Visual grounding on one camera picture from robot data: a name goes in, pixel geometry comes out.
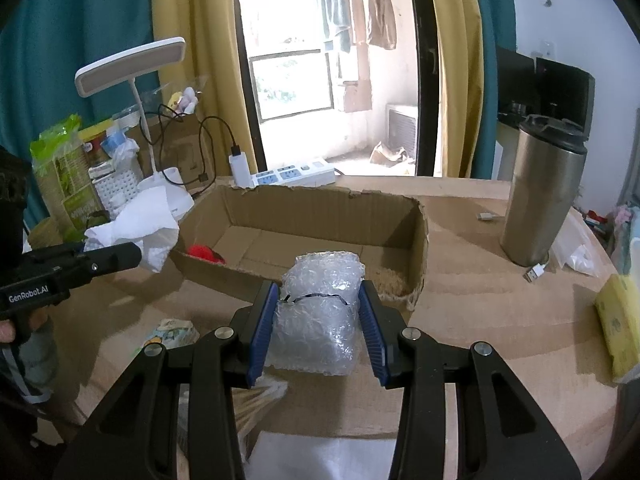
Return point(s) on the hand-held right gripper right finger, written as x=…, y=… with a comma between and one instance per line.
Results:
x=374, y=335

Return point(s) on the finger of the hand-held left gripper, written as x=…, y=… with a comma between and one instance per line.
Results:
x=115, y=257

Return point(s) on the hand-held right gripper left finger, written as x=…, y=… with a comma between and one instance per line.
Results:
x=262, y=335

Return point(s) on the white tissue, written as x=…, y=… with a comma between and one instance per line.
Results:
x=140, y=220

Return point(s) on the bubble wrap bundle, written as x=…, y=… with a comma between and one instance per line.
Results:
x=315, y=320

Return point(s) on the printed tissue pack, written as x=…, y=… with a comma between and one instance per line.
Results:
x=172, y=332

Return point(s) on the cardboard box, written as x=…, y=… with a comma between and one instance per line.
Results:
x=320, y=215

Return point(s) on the white sheet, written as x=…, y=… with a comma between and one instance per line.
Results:
x=325, y=460

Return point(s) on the red soft ball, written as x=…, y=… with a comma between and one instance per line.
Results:
x=205, y=254

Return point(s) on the person's left hand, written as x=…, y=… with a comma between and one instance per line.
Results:
x=7, y=331

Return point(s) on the brown fibre pad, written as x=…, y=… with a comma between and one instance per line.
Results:
x=395, y=285

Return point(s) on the bag of wooden sticks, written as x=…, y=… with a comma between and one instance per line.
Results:
x=260, y=400

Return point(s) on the white perforated basket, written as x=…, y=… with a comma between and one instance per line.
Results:
x=117, y=190

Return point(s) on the green snack packet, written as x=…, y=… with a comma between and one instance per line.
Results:
x=65, y=175

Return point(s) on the blue and white packet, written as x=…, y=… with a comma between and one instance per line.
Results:
x=120, y=147

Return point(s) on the brown carton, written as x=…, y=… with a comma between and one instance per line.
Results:
x=175, y=145

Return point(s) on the white charger plug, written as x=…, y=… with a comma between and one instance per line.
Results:
x=239, y=170

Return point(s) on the white power strip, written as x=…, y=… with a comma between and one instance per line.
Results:
x=300, y=172

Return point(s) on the small plush toy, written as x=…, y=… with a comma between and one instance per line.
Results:
x=182, y=101

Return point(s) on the cardboard scrap on balcony floor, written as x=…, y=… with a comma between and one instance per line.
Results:
x=390, y=155

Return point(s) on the white desk lamp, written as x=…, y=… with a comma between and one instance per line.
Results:
x=130, y=62

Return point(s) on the air conditioner unit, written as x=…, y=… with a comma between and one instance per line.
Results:
x=402, y=130

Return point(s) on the steel tumbler with black lid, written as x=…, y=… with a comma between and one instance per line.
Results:
x=540, y=200

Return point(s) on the clear plastic bag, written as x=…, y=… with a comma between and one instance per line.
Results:
x=580, y=255

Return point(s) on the white cabinet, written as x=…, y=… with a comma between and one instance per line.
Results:
x=505, y=150

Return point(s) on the yellow curtain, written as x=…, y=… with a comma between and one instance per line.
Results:
x=200, y=35
x=455, y=60

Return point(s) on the teal curtain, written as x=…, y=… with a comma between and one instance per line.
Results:
x=75, y=20
x=497, y=20

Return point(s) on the yellow tissue packet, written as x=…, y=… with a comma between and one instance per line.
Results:
x=617, y=325

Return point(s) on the balcony window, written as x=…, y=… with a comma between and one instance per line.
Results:
x=290, y=85

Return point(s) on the pastel cloth pile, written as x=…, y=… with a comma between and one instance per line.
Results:
x=625, y=240

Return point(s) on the black monitor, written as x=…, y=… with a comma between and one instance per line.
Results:
x=515, y=80
x=565, y=90

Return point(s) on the hanging beige shirt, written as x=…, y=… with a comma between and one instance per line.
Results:
x=375, y=5

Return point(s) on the hanging teal towel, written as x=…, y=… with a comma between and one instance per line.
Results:
x=335, y=5

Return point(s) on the cardboard piece on balcony wall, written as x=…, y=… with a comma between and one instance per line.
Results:
x=357, y=96

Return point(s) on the black door frame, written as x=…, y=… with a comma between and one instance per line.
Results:
x=425, y=60

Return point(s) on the white wall socket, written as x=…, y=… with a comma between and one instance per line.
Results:
x=549, y=49

